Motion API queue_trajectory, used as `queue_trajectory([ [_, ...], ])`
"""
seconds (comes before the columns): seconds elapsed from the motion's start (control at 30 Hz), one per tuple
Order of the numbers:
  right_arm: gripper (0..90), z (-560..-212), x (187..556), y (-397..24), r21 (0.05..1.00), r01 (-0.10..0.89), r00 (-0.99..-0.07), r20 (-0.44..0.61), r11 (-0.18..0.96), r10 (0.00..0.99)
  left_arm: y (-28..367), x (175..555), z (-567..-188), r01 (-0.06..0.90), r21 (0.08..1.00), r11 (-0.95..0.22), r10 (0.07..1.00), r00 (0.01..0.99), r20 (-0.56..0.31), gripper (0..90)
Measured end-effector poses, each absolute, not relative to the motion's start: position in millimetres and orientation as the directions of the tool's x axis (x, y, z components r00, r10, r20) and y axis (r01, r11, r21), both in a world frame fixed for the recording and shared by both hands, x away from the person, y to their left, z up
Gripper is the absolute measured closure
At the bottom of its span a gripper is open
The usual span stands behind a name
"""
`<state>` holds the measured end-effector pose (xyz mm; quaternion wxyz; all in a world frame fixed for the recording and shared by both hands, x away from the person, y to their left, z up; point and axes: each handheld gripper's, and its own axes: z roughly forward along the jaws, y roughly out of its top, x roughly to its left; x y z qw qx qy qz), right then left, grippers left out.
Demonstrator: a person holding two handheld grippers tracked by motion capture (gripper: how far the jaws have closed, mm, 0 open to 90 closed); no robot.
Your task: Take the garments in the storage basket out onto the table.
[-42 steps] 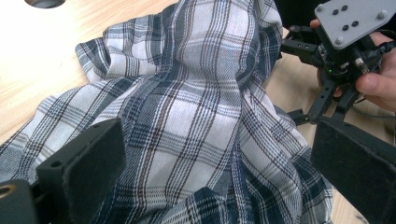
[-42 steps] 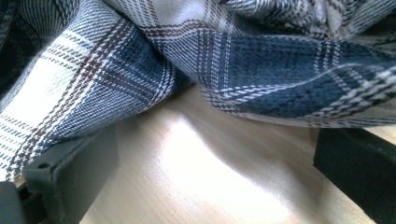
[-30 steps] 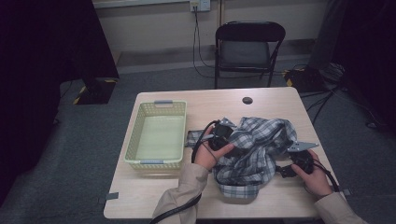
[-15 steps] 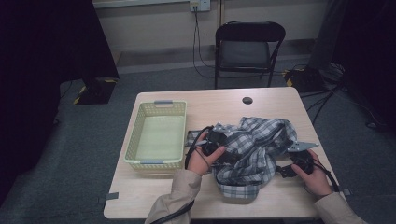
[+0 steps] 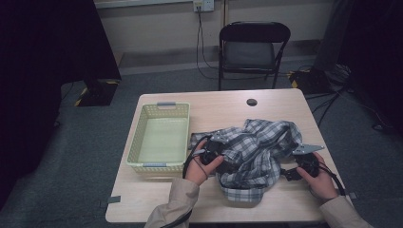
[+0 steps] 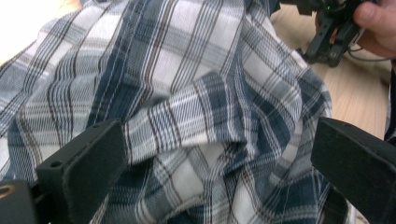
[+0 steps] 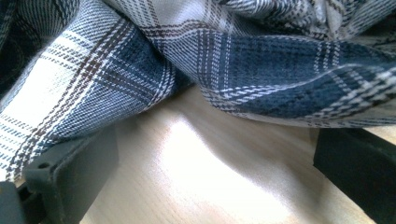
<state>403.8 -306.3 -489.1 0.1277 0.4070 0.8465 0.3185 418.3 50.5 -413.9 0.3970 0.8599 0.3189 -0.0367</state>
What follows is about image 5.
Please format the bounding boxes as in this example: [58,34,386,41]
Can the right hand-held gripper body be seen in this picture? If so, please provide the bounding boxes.
[291,143,326,179]

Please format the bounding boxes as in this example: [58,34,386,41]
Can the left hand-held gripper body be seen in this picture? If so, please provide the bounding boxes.
[197,132,231,166]

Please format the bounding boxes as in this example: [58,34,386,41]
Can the blue plaid shirt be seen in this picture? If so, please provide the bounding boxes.
[188,118,304,204]

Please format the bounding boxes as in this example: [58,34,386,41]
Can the light green plastic basket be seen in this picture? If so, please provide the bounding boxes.
[125,101,192,174]

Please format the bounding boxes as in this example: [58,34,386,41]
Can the person's left hand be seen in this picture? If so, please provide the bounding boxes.
[184,140,225,187]

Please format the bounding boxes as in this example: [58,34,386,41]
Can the person's right hand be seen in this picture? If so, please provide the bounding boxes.
[295,151,338,201]

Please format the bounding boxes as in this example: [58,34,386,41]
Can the black stand legs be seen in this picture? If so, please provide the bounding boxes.
[304,85,355,128]

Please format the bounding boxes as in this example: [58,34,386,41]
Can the black box with yellow tape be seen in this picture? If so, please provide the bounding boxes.
[73,78,122,108]
[287,67,333,96]

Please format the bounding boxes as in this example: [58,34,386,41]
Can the black folding chair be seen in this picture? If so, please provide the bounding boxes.
[217,20,292,91]

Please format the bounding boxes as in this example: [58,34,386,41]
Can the dark grey curtain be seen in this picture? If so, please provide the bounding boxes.
[313,0,403,136]

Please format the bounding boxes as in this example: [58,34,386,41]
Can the black curtain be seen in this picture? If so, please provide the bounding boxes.
[0,0,123,211]

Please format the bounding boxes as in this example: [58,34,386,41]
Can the left hand-held gripper black cable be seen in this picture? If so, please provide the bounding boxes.
[161,135,213,228]

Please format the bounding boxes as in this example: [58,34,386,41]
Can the hand-held gripper black cable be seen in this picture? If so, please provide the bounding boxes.
[317,161,347,196]
[161,135,213,228]

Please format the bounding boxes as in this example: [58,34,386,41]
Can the right hand-held gripper black cable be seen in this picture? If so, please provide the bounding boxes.
[317,161,347,196]

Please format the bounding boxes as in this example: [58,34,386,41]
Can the black power cable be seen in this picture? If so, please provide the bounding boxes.
[195,5,224,81]

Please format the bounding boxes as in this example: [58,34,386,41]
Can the white wall socket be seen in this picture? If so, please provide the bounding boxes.
[192,0,216,13]

